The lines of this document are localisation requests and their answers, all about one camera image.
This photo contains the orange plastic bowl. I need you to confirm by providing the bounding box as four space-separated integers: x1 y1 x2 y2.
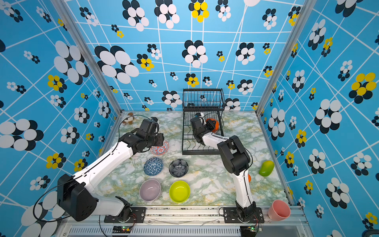
206 118 220 133

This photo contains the lilac plastic bowl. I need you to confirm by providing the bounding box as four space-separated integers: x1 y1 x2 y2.
139 179 161 202

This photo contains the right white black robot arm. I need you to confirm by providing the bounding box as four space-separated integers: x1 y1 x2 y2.
190 117 256 222

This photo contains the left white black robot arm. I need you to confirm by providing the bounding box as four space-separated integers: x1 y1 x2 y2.
57 117 164 222

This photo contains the red white patterned bowl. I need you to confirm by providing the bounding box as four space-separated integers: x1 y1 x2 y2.
150 140 169 156

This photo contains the small plush toy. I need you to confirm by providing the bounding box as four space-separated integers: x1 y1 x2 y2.
121 112 134 126

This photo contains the blue patterned bowl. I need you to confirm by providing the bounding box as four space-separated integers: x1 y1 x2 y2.
144 157 163 176

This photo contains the black patterned bowl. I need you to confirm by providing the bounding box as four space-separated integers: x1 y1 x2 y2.
169 159 189 178

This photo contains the lime green bowl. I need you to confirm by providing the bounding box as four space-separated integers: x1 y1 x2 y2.
169 180 190 203

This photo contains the green mango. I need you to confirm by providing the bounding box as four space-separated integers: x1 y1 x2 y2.
259 161 275 177

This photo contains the left circuit board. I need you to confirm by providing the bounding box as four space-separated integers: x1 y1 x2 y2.
112 226 133 234

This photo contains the circuit board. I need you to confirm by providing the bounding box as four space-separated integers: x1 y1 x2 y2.
112 226 133 234
240 226 257 237

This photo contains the right circuit board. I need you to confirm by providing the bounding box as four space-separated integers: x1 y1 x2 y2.
240 226 257 237

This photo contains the pink plastic cup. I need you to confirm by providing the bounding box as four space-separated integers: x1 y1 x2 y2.
267 200 291 221

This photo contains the black wire dish rack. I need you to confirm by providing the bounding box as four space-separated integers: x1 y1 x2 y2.
182 88 225 155

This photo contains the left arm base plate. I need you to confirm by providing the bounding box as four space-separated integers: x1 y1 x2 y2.
104 207 147 224

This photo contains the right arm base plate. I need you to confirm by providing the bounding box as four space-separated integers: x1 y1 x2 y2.
220 207 265 225

